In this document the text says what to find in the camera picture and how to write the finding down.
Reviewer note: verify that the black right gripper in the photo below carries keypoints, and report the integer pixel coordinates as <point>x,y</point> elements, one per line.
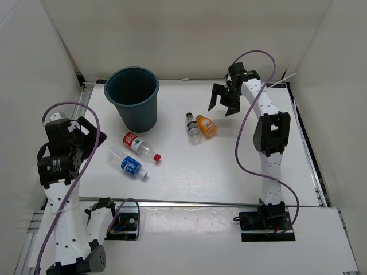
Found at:
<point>233,107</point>

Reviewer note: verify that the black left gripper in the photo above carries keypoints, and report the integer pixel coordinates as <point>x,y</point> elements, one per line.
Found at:
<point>89,138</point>

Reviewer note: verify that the small orange juice bottle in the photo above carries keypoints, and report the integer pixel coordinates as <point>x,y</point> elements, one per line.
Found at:
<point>207,127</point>

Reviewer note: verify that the small black cap bottle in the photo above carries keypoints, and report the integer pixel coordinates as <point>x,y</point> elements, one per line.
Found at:
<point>194,132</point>

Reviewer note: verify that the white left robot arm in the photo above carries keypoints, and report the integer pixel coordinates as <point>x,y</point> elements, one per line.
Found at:
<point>79,231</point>

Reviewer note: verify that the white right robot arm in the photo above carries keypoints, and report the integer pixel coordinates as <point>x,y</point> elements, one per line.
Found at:
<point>270,139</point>

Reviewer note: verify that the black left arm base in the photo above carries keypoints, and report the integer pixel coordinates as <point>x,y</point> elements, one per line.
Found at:
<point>123,223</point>

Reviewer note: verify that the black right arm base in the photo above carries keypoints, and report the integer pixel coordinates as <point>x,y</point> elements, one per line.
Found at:
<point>254,230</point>

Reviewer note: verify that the dark teal plastic bin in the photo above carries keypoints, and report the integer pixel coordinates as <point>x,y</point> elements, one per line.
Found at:
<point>133,91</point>

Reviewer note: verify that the blue label clear bottle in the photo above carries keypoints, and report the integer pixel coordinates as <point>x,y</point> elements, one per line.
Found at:
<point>126,163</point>

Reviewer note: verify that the red label clear bottle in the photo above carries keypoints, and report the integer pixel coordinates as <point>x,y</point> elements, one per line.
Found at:
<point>140,147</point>

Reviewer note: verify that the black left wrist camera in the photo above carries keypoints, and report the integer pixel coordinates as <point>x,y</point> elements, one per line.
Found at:
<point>58,133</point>

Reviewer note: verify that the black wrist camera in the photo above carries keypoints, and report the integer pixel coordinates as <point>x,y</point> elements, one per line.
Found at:
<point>237,73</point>
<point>58,133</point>

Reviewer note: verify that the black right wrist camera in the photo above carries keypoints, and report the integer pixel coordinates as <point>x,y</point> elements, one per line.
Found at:
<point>237,73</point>

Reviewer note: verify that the aluminium table front rail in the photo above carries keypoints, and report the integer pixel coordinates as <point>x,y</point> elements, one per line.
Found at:
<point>161,203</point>

